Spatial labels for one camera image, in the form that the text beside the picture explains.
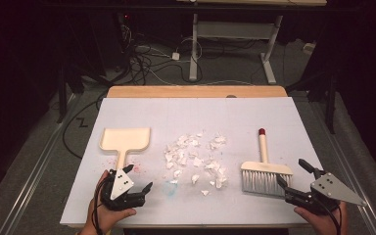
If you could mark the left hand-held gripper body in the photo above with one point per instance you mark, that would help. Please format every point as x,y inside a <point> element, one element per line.
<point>119,196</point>

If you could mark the cream plastic dustpan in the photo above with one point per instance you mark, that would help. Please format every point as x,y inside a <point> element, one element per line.
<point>124,138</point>

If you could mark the cream hand brush red tip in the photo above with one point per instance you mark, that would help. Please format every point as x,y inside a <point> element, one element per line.
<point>264,168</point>

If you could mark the white table mat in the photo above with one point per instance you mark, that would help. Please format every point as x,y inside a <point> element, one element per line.
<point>209,114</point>

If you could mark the pile of white paper scraps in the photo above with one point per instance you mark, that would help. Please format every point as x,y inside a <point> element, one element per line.
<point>179,155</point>

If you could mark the small white box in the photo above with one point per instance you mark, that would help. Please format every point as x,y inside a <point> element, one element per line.
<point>309,48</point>

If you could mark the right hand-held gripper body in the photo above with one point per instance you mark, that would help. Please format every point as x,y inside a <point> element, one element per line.
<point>331,189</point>

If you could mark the person's right hand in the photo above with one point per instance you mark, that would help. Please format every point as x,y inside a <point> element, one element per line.
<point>326,225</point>

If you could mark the black metal stand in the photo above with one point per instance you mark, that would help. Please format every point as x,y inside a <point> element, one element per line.
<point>331,111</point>
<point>62,104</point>

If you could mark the person's left hand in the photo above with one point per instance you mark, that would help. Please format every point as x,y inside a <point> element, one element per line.
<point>103,218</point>

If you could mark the white metal desk frame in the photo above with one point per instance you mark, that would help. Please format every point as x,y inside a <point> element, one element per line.
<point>231,30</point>

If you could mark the white power adapter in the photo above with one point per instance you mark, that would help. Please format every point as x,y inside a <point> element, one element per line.
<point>175,56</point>

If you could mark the wooden table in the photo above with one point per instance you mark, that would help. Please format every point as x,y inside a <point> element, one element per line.
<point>192,91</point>

